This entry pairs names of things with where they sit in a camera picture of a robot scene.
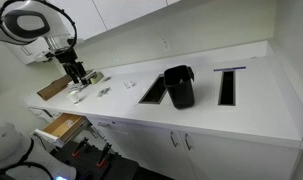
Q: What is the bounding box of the black plastic bin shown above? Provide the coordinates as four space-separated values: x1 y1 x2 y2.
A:
163 64 196 110

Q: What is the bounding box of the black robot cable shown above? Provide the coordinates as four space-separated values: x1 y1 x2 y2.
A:
0 0 79 54

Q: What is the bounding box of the brown cardboard box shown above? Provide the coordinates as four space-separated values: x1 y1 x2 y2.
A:
36 73 74 102

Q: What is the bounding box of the purple tape strip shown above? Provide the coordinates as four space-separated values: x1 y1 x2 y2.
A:
213 66 247 73

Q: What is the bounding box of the open wooden drawer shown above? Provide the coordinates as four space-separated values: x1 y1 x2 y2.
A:
32 112 92 148

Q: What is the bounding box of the pile of metal tools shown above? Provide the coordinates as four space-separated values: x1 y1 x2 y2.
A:
67 79 92 94

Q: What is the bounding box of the white wall outlet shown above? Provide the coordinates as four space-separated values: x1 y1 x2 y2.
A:
110 50 121 63
160 36 172 52

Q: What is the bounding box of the white cabinet door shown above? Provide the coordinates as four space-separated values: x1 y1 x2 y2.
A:
57 0 108 41
127 125 199 180
5 36 55 66
99 128 155 173
179 130 300 180
92 0 169 31

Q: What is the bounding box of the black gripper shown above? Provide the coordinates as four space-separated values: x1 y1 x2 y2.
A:
53 48 89 85

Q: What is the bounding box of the silver cabinet door handle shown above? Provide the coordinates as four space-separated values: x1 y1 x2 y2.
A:
184 132 193 152
169 130 179 148

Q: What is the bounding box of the silver upper cabinet handle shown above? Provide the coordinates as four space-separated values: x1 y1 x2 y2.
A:
20 45 33 58

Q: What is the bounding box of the small white packet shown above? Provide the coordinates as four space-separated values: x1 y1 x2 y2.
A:
123 80 137 90

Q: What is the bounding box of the black work table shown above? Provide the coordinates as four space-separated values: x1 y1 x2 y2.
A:
50 139 139 180

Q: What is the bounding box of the white drawer front with handle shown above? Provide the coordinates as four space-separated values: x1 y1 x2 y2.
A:
86 116 134 136

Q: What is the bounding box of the black clamp red handle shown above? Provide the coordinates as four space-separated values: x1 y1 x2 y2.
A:
71 136 90 158
96 142 113 168

